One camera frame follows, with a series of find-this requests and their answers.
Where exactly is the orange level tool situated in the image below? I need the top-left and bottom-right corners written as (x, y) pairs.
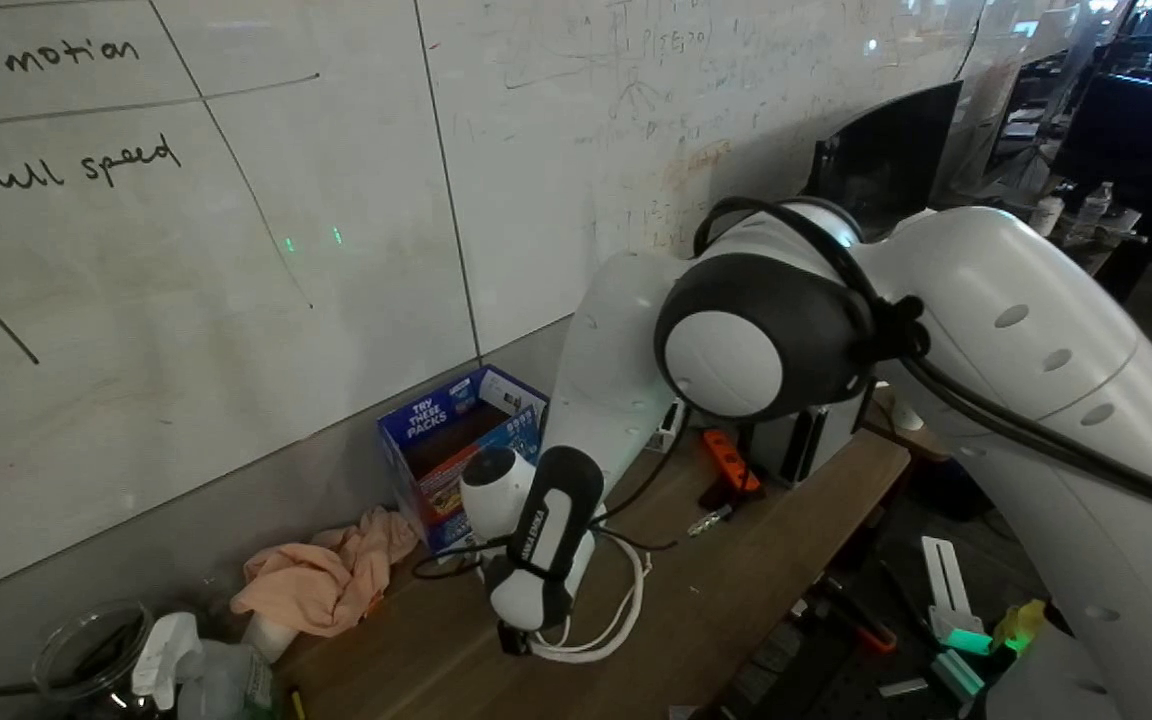
top-left (695, 426), bottom-right (767, 502)

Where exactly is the pink cloth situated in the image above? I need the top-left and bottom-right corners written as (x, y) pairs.
top-left (226, 508), bottom-right (427, 665)

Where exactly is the spray bottle with white head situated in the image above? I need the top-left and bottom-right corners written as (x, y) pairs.
top-left (128, 610), bottom-right (278, 720)

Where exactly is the teal spring clamp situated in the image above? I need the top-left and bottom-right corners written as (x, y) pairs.
top-left (926, 622), bottom-right (999, 704)

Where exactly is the black round container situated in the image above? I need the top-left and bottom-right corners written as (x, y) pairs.
top-left (29, 601), bottom-right (154, 713)

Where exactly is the black orange-handled clamp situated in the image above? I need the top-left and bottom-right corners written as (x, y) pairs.
top-left (824, 577), bottom-right (905, 661)

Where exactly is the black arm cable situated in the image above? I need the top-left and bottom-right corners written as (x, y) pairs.
top-left (411, 197), bottom-right (1152, 586)

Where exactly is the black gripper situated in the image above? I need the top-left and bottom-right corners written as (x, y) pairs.
top-left (490, 611), bottom-right (541, 661)

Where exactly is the grey cardboard box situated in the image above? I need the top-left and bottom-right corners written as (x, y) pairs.
top-left (738, 394), bottom-right (873, 493)

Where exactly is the blue cardboard box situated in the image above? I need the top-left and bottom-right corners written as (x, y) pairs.
top-left (372, 362), bottom-right (552, 556)

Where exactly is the white braided rope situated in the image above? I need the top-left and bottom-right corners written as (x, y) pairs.
top-left (520, 531), bottom-right (657, 670)

